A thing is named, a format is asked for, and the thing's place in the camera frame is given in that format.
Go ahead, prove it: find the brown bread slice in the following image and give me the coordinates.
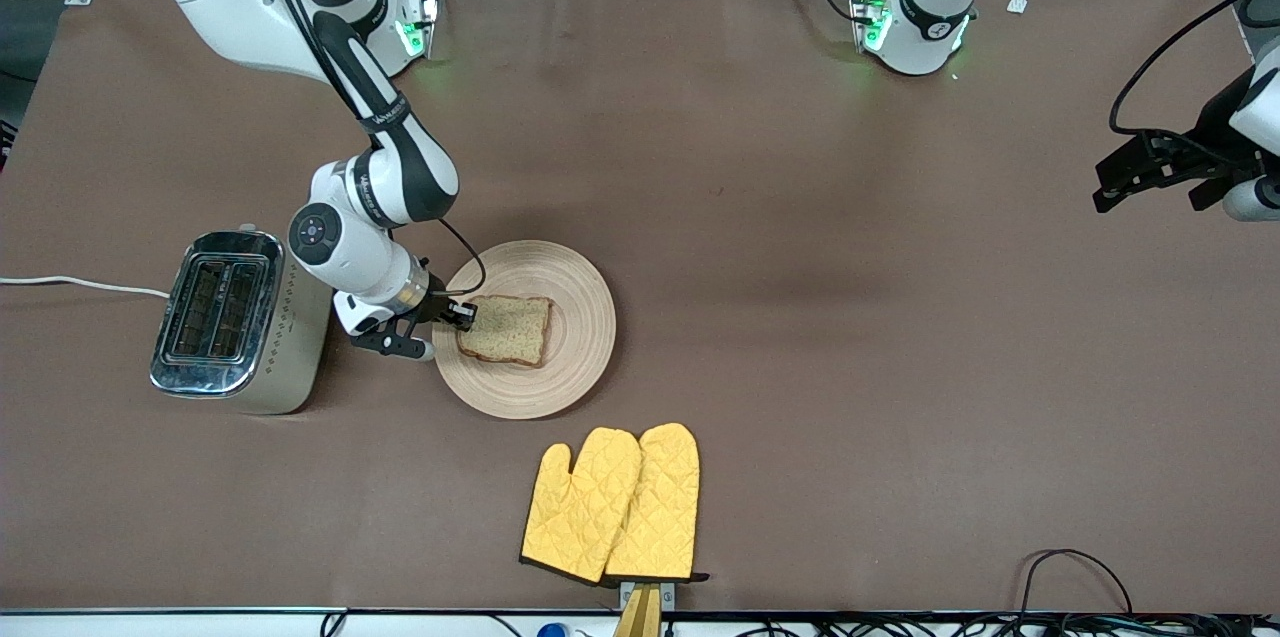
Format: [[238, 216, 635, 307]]
[[456, 294, 554, 369]]

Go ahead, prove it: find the round wooden plate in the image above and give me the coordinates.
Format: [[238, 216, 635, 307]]
[[432, 239, 618, 421]]

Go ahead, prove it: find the chrome and beige toaster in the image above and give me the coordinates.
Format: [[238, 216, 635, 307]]
[[149, 223, 335, 416]]

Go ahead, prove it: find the yellow quilted oven mitt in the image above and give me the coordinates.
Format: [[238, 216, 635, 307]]
[[520, 427, 643, 585], [605, 422, 709, 584]]

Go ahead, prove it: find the brown table cover sheet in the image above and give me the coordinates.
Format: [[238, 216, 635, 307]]
[[0, 0, 1280, 615]]

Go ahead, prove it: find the yellow wooden stick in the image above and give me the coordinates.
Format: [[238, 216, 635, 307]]
[[613, 585, 663, 637]]

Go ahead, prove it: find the white toaster power cable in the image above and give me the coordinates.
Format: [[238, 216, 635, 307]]
[[0, 275, 173, 300]]

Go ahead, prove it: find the grey metal clamp bracket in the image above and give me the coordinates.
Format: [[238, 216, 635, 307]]
[[618, 579, 677, 610]]

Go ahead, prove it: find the black looped cable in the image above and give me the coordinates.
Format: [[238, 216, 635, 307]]
[[1018, 549, 1136, 618]]

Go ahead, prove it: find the black cable bundle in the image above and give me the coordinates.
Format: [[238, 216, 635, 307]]
[[660, 615, 1280, 637]]

